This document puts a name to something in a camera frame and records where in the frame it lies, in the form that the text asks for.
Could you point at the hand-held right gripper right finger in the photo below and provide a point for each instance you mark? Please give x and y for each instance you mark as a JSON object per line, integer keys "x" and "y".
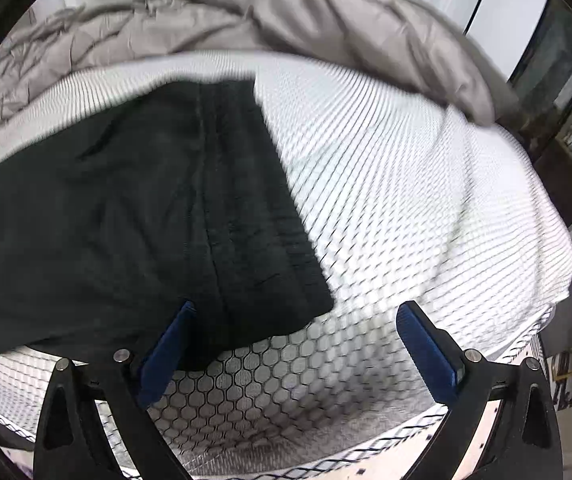
{"x": 426, "y": 355}

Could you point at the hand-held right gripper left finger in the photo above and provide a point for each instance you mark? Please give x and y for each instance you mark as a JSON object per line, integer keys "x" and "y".
{"x": 166, "y": 350}

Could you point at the white honeycomb mattress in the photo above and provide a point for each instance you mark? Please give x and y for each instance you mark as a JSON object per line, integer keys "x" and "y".
{"x": 391, "y": 185}

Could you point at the black pants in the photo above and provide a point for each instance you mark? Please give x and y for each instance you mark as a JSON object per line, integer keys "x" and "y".
{"x": 116, "y": 210}

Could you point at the grey duvet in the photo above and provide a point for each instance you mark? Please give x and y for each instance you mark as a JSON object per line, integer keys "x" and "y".
{"x": 316, "y": 25}

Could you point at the dark wooden shelf unit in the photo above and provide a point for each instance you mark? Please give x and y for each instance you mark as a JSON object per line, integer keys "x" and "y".
{"x": 556, "y": 50}

